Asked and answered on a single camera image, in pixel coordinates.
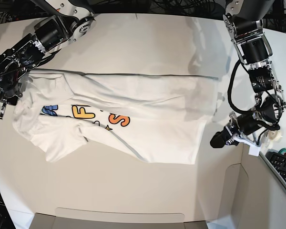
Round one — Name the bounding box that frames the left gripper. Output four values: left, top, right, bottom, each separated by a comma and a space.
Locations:
210, 112, 261, 148

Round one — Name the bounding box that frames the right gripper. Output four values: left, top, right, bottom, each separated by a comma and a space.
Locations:
0, 83, 23, 119

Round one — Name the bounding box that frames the white printed t-shirt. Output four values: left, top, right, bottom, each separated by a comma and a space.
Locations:
12, 70, 218, 165

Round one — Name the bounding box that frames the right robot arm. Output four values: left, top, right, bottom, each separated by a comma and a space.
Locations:
0, 0, 94, 119

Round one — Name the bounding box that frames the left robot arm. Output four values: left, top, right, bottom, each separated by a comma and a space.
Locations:
210, 0, 286, 149

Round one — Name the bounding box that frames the grey cardboard box right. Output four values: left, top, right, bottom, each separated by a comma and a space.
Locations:
203, 138, 286, 229

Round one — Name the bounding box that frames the clear tape dispenser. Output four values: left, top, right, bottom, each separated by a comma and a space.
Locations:
263, 130, 283, 148

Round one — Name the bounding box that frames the green tape roll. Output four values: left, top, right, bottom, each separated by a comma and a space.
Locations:
278, 148, 286, 157

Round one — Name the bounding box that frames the black computer keyboard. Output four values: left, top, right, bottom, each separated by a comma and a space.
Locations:
266, 151, 286, 182

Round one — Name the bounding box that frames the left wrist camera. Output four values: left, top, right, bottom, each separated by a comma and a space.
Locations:
248, 145, 261, 156

